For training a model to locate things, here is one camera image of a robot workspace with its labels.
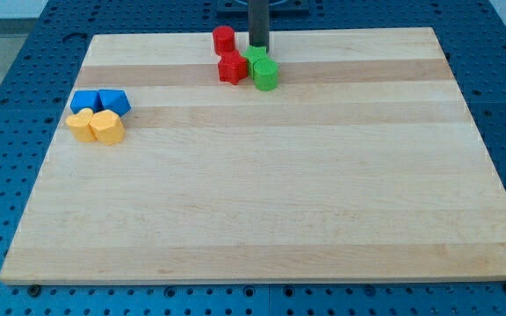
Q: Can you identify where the green cylinder block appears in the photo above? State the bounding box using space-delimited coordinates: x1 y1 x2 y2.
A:
253 58 278 91

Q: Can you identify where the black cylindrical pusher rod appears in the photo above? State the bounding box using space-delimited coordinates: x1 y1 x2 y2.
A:
248 0 270 51

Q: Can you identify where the yellow heart block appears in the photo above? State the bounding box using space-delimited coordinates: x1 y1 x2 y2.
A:
65 108 97 142

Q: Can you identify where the green star block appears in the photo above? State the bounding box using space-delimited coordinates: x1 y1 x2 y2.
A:
242 45 268 78

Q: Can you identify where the blue cube block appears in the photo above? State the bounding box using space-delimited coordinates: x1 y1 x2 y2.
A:
69 90 103 114

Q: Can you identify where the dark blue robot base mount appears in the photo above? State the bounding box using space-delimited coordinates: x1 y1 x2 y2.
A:
213 0 311 17

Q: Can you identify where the yellow hexagon block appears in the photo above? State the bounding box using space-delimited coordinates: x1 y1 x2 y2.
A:
90 110 126 146

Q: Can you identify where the red star block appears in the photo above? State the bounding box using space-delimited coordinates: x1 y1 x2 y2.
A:
218 50 248 85

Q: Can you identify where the red cylinder block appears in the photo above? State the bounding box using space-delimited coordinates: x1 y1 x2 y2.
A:
212 25 236 56

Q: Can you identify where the blue pentagon block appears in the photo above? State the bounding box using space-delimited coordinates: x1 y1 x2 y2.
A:
98 90 132 117

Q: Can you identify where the light wooden board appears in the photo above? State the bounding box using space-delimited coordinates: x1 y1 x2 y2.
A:
0 27 506 285

